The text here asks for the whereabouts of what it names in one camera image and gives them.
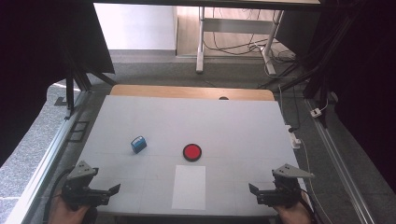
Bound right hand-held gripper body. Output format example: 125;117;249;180
271;163;316;209

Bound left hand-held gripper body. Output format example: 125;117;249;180
61;160;110;210

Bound blue stamp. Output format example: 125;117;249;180
130;135;148;155

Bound red round ink pad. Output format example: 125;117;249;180
182;143;203;162

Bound person's right hand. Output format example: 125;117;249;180
274;190;312;224

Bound person's left hand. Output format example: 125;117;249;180
48;197;92;224

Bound white power strip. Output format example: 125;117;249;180
285;124;303;150

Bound white paper sheet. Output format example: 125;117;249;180
171;164;207;211

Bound white table cover board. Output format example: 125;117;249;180
74;94;312;217

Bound black stand legs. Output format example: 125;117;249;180
54;46;118;120
256;52;331;129

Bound wooden table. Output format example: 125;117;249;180
109;84;276;102

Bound black curtain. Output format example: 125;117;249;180
0;0;116;167
274;0;396;194

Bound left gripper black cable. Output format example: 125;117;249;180
42;167;76;224

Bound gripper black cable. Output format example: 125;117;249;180
300;188;320;224
42;167;76;224

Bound white cable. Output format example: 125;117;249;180
299;138;334;224

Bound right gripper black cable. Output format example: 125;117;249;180
300;188;320;224

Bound aluminium rail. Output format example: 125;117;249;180
4;90;92;224
304;98;375;224

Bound black floor cables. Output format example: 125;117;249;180
203;7;297;63

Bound white desk frame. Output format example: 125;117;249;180
195;6;285;77

